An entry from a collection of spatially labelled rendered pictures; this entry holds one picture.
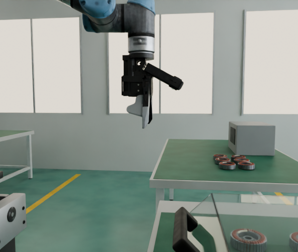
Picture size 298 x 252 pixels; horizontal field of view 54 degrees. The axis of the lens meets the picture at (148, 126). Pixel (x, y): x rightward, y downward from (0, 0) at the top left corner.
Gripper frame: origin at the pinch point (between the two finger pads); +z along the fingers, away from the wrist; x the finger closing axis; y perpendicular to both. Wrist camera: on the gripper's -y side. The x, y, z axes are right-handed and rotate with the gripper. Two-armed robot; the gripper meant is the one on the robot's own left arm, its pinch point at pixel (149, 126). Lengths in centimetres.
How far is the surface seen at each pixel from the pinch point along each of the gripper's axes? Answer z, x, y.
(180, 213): 9.0, 40.6, -8.4
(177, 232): 9.3, 46.1, -7.9
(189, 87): -27, -402, -28
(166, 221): 40.2, -28.9, -4.1
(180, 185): 43, -88, -11
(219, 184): 42, -87, -33
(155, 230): 40.4, -20.6, -0.4
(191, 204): 40, -49, -15
